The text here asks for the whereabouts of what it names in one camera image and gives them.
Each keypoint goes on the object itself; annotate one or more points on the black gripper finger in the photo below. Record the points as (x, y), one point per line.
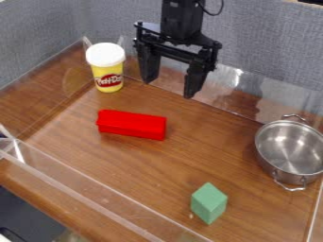
(195, 77)
(148, 62)

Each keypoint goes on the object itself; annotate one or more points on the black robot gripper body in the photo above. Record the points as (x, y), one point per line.
(176, 37)

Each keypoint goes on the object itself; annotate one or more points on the green foam cube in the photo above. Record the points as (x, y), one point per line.
(208, 202)

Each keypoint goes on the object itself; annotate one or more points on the yellow Play-Doh can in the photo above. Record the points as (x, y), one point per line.
(105, 58)

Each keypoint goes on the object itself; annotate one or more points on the red rectangular block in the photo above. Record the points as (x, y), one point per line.
(132, 124)

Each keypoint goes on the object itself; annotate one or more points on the stainless steel pot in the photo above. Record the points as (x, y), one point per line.
(289, 152)

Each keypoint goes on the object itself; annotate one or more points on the clear acrylic table barrier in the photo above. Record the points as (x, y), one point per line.
(120, 188)

